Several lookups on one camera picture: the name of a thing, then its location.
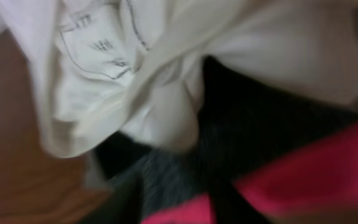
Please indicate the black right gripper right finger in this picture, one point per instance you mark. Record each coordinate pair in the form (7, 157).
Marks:
(230, 207)

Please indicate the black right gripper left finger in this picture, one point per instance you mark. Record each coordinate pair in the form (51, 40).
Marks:
(123, 207)

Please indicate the white t-shirt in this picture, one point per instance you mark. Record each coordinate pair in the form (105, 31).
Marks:
(101, 67)

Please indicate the black folded shorts red trim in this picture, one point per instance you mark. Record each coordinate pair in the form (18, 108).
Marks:
(285, 154)

